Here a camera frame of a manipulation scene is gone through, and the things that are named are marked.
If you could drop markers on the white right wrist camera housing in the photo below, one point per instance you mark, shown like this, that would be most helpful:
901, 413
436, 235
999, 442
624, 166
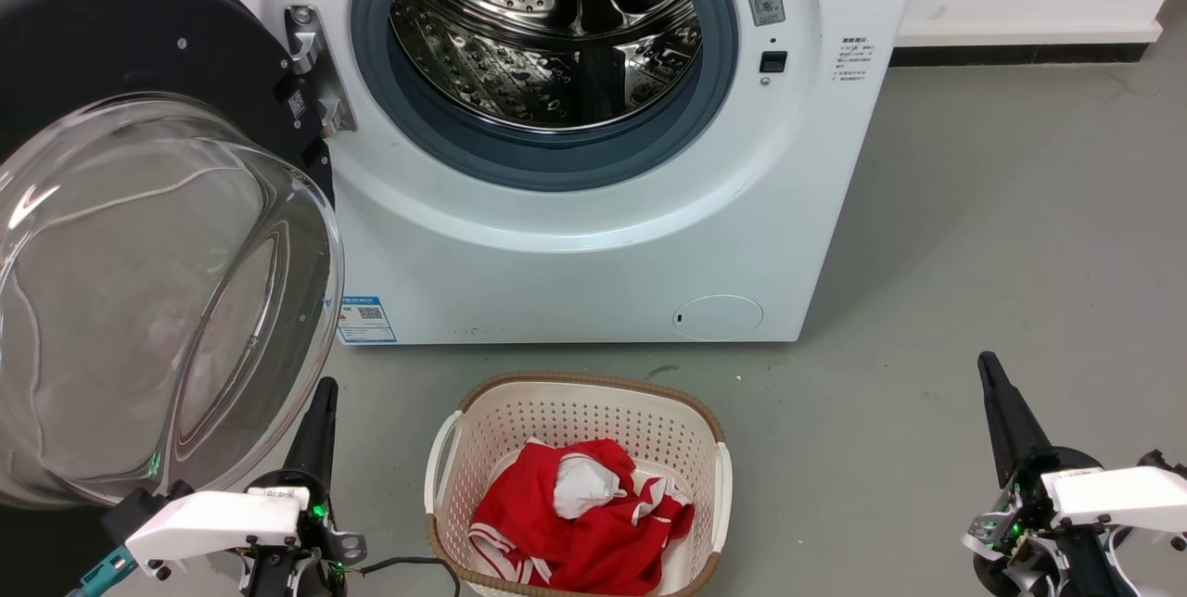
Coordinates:
1122, 495

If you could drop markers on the round white filter cover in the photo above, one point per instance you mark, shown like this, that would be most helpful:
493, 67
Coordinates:
719, 317

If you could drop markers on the small printed text label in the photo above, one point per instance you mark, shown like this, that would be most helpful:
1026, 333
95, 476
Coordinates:
853, 59

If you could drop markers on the metal door hinge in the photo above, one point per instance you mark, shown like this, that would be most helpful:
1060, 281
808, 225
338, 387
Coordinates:
315, 59

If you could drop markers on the cream plastic laundry basket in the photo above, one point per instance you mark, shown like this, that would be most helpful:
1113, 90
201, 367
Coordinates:
575, 412

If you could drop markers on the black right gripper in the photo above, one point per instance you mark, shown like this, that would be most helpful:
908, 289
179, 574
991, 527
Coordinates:
1025, 532

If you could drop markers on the red garment with white stripes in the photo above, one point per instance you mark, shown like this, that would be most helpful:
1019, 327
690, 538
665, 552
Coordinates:
545, 523

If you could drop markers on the teal connector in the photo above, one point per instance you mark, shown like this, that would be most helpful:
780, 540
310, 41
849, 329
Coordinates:
104, 571

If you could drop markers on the black left wrist box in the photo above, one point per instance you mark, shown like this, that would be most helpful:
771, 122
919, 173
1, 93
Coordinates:
134, 509

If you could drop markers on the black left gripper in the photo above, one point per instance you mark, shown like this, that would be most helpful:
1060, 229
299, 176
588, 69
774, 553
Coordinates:
311, 532

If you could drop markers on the white crumpled cloth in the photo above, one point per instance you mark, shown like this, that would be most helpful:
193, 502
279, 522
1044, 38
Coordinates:
582, 488

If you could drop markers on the white front-load washing machine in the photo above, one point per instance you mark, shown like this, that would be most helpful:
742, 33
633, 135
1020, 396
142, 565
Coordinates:
575, 291

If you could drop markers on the blue energy label sticker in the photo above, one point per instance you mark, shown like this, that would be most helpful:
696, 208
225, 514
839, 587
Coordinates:
369, 319

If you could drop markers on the black door latch socket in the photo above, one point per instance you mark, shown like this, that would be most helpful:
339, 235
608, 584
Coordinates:
773, 61

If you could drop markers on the black round glass washer door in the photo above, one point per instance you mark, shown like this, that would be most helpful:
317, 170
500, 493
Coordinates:
139, 41

